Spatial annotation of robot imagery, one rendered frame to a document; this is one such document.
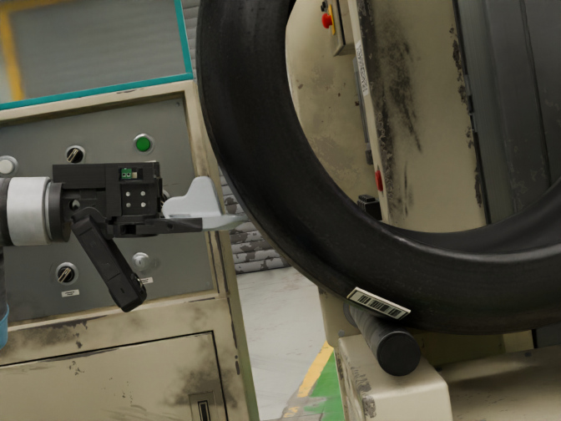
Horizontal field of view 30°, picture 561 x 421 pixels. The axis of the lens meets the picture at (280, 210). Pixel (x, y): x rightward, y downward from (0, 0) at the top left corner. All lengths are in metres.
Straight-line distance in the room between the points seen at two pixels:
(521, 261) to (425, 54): 0.45
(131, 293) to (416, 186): 0.47
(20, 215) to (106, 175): 0.10
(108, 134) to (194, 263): 0.27
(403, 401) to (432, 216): 0.42
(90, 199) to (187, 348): 0.69
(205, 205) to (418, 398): 0.31
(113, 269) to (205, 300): 0.66
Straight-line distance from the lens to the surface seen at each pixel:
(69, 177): 1.16
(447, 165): 1.44
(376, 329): 1.14
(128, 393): 1.83
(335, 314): 1.41
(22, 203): 1.15
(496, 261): 1.07
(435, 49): 1.44
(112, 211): 1.14
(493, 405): 1.22
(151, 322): 1.81
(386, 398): 1.08
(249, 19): 1.05
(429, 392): 1.09
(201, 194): 1.14
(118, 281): 1.15
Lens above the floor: 1.12
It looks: 3 degrees down
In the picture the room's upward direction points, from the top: 9 degrees counter-clockwise
